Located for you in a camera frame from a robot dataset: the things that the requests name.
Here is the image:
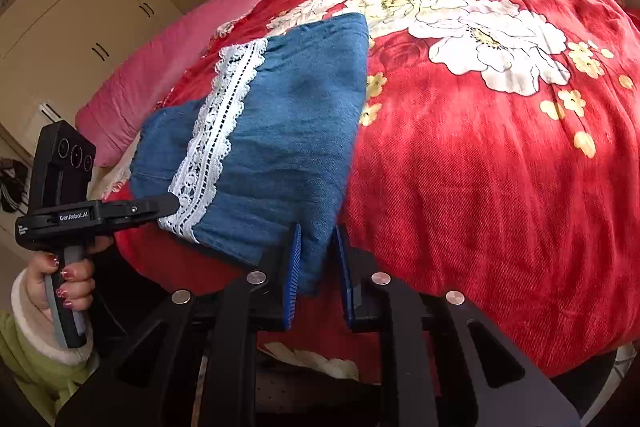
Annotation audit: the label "blue denim pants lace trim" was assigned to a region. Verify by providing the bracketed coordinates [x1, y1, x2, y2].
[129, 13, 369, 294]

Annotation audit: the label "green sleeve forearm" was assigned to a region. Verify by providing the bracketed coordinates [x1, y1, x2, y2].
[0, 267, 99, 425]

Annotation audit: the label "left hand red nails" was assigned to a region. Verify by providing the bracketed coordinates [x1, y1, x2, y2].
[12, 251, 96, 329]

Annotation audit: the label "pink folded quilt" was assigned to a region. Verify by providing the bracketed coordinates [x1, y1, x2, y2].
[75, 0, 262, 168]

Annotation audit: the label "cream wardrobe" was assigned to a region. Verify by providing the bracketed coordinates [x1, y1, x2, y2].
[1, 0, 181, 154]

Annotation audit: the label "red floral blanket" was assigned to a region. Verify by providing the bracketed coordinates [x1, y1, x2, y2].
[104, 0, 640, 381]

